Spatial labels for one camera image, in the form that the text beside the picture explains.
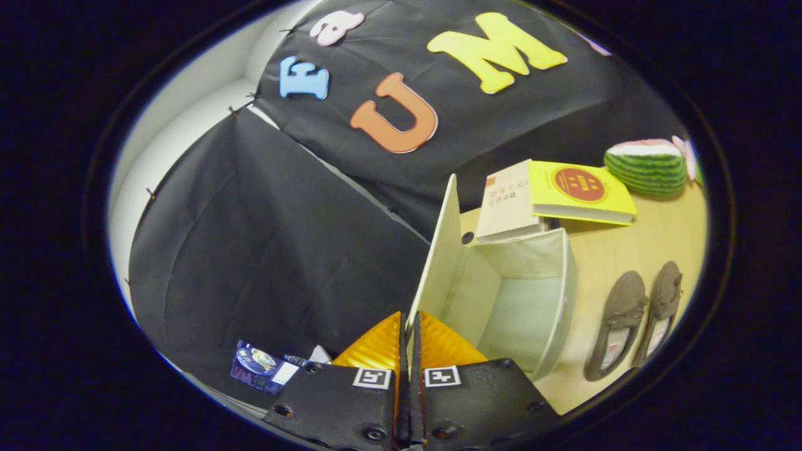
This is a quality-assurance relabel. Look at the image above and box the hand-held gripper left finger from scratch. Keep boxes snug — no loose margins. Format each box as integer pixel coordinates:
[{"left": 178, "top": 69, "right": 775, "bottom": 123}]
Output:
[{"left": 263, "top": 311, "right": 409, "bottom": 451}]

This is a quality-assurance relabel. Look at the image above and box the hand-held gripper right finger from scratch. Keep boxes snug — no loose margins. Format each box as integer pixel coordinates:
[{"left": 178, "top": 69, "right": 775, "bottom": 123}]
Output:
[{"left": 410, "top": 311, "right": 561, "bottom": 451}]

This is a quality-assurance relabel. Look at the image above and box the grey-green fabric storage box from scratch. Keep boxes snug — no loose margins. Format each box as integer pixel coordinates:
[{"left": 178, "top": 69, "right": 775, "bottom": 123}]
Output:
[{"left": 406, "top": 174, "right": 578, "bottom": 381}]

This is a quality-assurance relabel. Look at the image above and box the brown fuzzy shoe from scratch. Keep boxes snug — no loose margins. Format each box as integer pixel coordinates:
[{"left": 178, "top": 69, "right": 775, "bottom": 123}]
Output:
[
  {"left": 584, "top": 270, "right": 650, "bottom": 382},
  {"left": 632, "top": 261, "right": 684, "bottom": 368}
]

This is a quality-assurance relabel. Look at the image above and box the blue printed packet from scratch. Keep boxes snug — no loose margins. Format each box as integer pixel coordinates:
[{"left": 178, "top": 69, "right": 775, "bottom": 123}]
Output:
[{"left": 229, "top": 340, "right": 299, "bottom": 395}]

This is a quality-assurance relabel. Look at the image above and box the beige book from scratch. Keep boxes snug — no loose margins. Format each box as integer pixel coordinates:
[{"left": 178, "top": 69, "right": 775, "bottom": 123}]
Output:
[{"left": 474, "top": 160, "right": 552, "bottom": 244}]

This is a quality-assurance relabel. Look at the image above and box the yellow book with red circle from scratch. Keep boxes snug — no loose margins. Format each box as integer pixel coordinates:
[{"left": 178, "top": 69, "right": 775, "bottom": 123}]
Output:
[{"left": 529, "top": 160, "right": 638, "bottom": 226}]

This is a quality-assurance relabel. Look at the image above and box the watermelon slice plush toy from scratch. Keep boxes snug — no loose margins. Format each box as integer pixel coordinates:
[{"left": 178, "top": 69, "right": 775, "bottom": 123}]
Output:
[{"left": 603, "top": 139, "right": 688, "bottom": 196}]

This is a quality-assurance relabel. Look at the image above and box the pink and green plush toy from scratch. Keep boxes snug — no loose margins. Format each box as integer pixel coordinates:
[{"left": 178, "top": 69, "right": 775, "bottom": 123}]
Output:
[{"left": 672, "top": 135, "right": 704, "bottom": 187}]

